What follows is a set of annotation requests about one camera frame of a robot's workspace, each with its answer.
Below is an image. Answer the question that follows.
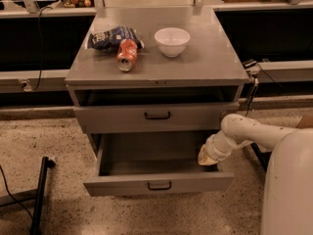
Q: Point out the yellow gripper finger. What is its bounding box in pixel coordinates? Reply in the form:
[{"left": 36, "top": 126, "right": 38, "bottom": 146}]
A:
[{"left": 198, "top": 145, "right": 217, "bottom": 165}]

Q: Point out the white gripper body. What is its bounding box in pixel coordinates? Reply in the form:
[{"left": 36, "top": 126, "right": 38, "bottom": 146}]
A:
[{"left": 205, "top": 133, "right": 233, "bottom": 162}]

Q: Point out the black power cable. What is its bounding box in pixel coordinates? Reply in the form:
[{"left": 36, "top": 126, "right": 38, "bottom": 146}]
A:
[{"left": 21, "top": 5, "right": 54, "bottom": 92}]

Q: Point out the grey top drawer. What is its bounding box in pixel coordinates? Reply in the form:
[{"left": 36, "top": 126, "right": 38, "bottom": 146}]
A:
[{"left": 74, "top": 87, "right": 239, "bottom": 134}]

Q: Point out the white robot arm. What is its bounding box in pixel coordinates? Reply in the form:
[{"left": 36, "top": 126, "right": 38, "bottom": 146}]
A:
[{"left": 198, "top": 114, "right": 313, "bottom": 235}]

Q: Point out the grey drawer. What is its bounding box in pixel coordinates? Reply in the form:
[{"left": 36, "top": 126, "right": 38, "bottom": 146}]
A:
[
  {"left": 74, "top": 87, "right": 239, "bottom": 134},
  {"left": 84, "top": 131, "right": 234, "bottom": 196}
]

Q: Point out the orange soda can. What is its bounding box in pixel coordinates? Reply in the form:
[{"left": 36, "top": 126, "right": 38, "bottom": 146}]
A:
[{"left": 116, "top": 39, "right": 138, "bottom": 72}]

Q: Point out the black cable right of cabinet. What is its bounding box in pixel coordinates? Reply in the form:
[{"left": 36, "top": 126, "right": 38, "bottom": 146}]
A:
[{"left": 242, "top": 59, "right": 277, "bottom": 118}]

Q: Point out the cardboard box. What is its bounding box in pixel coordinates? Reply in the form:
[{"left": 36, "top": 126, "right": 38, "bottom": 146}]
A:
[{"left": 297, "top": 116, "right": 313, "bottom": 128}]

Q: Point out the black stand leg left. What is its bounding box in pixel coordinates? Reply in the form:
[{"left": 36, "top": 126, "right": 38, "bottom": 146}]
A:
[{"left": 30, "top": 157, "right": 55, "bottom": 235}]

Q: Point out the black cable left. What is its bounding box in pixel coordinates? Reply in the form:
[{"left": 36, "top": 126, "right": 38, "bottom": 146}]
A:
[{"left": 0, "top": 164, "right": 34, "bottom": 221}]

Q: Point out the grey metal drawer cabinet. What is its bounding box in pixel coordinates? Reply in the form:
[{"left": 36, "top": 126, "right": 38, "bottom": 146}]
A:
[{"left": 66, "top": 7, "right": 248, "bottom": 153}]

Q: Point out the blue chip bag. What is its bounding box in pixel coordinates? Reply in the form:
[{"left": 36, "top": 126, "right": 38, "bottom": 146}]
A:
[{"left": 87, "top": 26, "right": 145, "bottom": 53}]

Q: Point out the white ceramic bowl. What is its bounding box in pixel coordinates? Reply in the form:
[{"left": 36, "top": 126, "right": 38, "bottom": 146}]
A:
[{"left": 155, "top": 27, "right": 191, "bottom": 57}]

